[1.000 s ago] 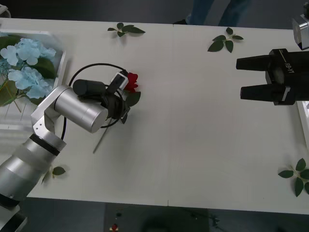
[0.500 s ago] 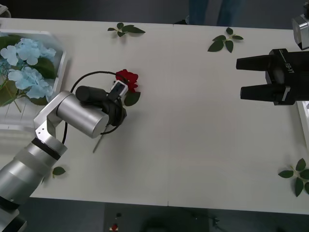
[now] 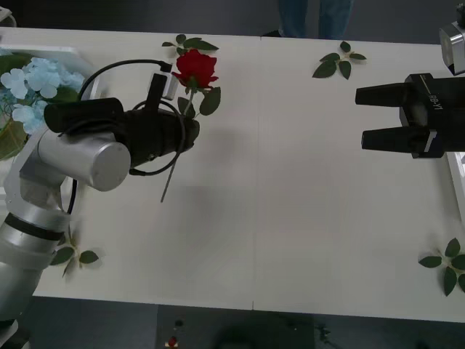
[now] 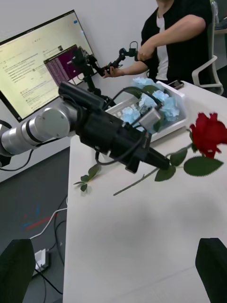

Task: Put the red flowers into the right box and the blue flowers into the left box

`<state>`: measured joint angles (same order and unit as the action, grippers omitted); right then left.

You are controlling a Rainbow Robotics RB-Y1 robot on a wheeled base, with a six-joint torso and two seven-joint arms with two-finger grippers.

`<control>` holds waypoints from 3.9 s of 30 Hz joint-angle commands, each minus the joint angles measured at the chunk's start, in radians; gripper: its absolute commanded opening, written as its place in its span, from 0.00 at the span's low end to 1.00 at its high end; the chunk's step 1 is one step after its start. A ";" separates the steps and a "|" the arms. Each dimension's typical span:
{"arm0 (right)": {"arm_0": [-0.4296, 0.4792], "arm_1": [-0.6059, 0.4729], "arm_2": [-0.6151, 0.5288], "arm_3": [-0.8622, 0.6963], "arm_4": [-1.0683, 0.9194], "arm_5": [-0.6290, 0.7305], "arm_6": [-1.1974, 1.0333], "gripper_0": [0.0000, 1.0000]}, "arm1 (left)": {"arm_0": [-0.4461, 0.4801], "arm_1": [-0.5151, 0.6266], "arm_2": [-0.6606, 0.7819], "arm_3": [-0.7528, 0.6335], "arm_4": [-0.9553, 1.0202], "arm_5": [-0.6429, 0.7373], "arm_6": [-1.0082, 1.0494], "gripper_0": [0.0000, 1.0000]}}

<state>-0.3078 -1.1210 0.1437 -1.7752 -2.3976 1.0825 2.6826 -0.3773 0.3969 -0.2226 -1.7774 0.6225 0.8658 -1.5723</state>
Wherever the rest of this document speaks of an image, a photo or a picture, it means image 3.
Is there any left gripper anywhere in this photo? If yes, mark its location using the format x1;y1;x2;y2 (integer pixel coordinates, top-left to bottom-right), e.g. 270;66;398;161
152;111;201;159

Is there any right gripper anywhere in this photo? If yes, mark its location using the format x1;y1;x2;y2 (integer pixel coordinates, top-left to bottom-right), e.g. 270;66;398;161
355;72;465;160

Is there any red rose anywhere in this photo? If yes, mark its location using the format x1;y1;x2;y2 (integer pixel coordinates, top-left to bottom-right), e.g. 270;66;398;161
159;49;222;204

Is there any dark robot base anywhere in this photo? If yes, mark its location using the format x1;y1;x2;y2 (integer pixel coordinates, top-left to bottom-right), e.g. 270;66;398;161
155;305;331;349

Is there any loose green leaf twig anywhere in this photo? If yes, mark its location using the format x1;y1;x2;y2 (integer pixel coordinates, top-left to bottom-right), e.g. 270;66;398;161
311;40;368;80
418;238;465;297
49;225;100;279
161;33;220;56

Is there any shallow white box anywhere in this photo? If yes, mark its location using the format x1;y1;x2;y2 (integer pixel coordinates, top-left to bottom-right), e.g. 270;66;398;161
445;151;465;220
0;45;101;219

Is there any person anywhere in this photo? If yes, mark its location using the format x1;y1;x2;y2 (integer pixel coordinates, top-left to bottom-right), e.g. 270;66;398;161
261;0;355;40

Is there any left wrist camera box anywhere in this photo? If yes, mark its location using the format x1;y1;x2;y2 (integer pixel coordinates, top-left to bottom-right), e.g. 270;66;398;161
147;71;179;110

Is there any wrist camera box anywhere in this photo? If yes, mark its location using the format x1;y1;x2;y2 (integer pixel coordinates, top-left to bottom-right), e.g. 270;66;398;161
438;20;465;76
147;71;179;110

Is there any black left wrist camera cable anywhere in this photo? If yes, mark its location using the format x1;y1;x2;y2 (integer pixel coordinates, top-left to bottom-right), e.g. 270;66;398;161
67;60;188;215

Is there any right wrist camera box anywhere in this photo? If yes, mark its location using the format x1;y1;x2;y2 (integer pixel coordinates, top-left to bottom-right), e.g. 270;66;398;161
438;20;465;76

